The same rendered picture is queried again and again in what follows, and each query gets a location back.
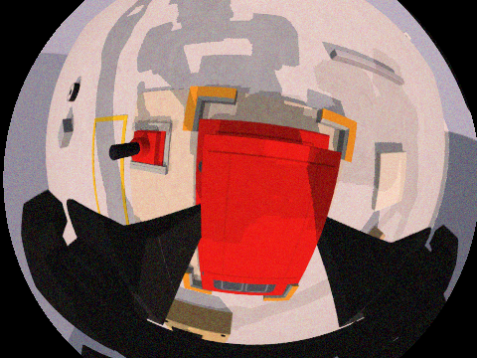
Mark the yellow rectangular outline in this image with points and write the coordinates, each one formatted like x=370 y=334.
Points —
x=124 y=118

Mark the small white wheel with black tyre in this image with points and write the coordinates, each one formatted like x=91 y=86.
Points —
x=73 y=92

